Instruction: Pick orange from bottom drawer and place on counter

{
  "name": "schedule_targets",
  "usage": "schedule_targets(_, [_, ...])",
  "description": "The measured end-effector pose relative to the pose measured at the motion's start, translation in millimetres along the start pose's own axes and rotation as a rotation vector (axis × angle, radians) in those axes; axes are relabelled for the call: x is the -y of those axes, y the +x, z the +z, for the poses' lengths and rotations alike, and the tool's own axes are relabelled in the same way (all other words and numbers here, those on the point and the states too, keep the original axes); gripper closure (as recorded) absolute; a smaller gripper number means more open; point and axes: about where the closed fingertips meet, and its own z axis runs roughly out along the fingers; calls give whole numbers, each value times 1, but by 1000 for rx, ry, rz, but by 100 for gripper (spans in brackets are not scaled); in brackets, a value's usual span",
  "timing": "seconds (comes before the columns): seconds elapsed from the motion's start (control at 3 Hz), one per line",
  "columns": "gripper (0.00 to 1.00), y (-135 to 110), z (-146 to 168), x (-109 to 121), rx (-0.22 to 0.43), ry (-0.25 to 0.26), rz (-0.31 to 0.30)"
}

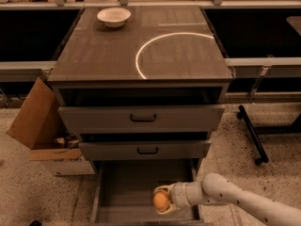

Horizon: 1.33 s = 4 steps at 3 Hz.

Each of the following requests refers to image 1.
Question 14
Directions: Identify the middle grey drawer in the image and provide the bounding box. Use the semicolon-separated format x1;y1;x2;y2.
79;140;211;161

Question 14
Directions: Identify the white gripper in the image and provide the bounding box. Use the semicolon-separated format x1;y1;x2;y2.
153;182;189;215

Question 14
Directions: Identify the orange fruit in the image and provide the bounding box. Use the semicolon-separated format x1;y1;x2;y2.
153;192;170;211

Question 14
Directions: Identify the black middle drawer handle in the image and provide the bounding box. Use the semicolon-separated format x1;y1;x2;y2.
136;147;159;154

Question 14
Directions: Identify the white bowl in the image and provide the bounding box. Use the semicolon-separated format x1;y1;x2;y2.
97;8;131;28

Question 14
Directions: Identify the top grey drawer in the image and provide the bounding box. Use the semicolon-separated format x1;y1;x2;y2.
58;105;225;134

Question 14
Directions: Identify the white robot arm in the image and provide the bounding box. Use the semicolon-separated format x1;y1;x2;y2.
153;173;301;226

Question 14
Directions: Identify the open cardboard box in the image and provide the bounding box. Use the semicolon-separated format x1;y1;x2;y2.
7;78;95;176

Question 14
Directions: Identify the grey drawer cabinet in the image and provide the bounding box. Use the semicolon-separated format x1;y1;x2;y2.
47;5;234;162

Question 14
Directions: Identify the black top drawer handle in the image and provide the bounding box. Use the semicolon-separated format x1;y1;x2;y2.
130;114;157;122

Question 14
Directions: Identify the black bar with wheels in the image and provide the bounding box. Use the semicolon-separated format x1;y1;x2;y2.
237;105;269;166

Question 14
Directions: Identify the bottom open grey drawer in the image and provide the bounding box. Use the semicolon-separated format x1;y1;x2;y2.
90;159;213;226

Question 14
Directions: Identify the black drawer handle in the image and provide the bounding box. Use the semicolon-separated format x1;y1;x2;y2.
130;114;157;122
136;147;159;154

